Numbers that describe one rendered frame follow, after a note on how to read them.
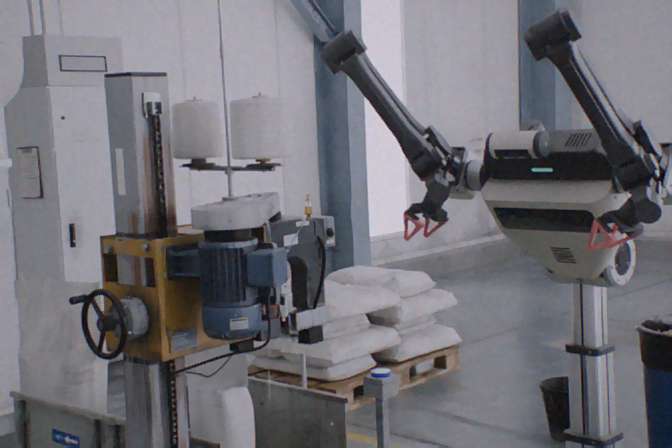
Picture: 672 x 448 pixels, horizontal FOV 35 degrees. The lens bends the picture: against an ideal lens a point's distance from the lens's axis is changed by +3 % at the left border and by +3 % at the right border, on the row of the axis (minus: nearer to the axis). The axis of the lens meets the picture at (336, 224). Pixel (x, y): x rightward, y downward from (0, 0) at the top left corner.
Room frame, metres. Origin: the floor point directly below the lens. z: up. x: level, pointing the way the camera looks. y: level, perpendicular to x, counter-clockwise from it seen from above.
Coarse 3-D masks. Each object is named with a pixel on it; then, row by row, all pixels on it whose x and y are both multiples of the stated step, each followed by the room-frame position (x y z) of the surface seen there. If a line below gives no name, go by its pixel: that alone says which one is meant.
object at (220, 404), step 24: (192, 360) 3.21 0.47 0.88; (216, 360) 3.13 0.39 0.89; (240, 360) 3.06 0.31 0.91; (192, 384) 3.16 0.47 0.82; (216, 384) 3.11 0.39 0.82; (240, 384) 3.07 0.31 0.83; (192, 408) 3.12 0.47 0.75; (216, 408) 3.07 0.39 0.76; (240, 408) 3.10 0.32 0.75; (192, 432) 3.11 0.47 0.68; (216, 432) 3.06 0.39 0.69; (240, 432) 3.08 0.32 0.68
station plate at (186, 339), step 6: (192, 330) 2.66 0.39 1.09; (174, 336) 2.62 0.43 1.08; (180, 336) 2.63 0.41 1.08; (186, 336) 2.64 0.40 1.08; (192, 336) 2.66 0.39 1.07; (174, 342) 2.61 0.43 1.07; (180, 342) 2.63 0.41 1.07; (186, 342) 2.64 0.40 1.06; (192, 342) 2.66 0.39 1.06; (174, 348) 2.61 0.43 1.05; (180, 348) 2.63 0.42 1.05
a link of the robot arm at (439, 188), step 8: (432, 152) 2.77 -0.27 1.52; (440, 152) 2.78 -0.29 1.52; (440, 160) 2.76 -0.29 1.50; (440, 168) 2.76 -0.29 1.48; (424, 176) 2.80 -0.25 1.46; (432, 176) 2.73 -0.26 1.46; (424, 184) 2.71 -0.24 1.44; (432, 184) 2.70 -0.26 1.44; (440, 184) 2.70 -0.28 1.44; (448, 184) 2.72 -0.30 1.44; (432, 192) 2.70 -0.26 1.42; (440, 192) 2.70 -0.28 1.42; (448, 192) 2.70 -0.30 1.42; (432, 200) 2.71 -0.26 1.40; (440, 200) 2.71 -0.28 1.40
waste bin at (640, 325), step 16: (640, 320) 4.61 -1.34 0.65; (656, 320) 4.68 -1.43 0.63; (640, 336) 4.49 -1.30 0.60; (656, 336) 4.35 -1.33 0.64; (640, 352) 4.50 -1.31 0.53; (656, 352) 4.38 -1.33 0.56; (656, 368) 4.39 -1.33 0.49; (656, 384) 4.40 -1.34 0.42; (656, 400) 4.41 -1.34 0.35; (656, 416) 4.42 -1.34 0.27; (656, 432) 4.43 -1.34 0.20
